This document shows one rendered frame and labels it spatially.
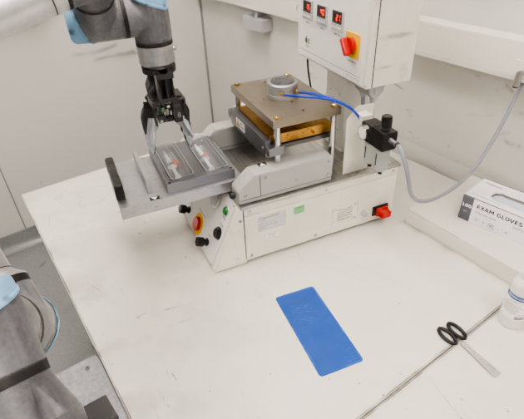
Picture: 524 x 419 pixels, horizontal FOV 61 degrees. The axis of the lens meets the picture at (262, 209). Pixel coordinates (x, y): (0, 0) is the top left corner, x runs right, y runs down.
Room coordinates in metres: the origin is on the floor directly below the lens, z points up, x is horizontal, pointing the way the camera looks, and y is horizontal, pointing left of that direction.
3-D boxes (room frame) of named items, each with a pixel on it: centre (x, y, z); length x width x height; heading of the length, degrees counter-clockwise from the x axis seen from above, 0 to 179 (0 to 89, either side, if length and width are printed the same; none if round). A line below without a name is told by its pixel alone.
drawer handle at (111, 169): (0.92, 0.35, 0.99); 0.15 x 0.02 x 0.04; 23
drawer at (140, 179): (0.97, 0.22, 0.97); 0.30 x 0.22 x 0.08; 113
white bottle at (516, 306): (0.64, -0.53, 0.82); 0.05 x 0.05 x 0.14
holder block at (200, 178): (0.99, 0.18, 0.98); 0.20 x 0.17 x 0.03; 23
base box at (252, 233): (1.07, -0.06, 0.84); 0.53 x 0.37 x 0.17; 113
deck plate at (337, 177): (1.10, -0.10, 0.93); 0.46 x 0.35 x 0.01; 113
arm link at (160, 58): (0.95, 0.20, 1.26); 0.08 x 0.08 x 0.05
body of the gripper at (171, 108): (0.95, 0.20, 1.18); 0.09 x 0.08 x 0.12; 22
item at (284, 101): (1.08, -0.10, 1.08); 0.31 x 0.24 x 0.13; 23
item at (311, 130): (1.08, -0.07, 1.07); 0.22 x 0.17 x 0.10; 23
